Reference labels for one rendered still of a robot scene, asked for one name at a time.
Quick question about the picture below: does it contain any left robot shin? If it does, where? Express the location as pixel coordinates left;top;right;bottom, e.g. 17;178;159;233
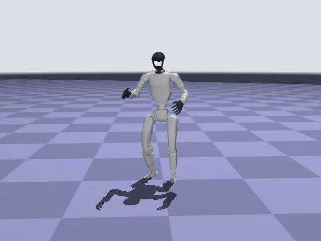
169;148;177;178

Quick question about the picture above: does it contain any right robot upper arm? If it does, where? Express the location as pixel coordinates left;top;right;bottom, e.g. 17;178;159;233
134;73;149;98

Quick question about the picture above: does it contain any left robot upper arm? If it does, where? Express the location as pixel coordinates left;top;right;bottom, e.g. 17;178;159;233
169;73;186;96

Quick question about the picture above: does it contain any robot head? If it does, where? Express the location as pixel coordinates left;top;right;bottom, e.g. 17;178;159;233
152;52;165;74

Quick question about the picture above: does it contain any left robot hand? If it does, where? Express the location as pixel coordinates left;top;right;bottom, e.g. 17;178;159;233
172;100;184;115

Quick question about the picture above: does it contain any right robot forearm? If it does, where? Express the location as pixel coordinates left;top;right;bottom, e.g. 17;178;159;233
129;90;136;99

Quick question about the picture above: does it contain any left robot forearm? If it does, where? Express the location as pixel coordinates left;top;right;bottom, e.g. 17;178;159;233
179;90;189;104

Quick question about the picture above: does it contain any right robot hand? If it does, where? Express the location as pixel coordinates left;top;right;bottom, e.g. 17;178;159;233
121;88;131;99

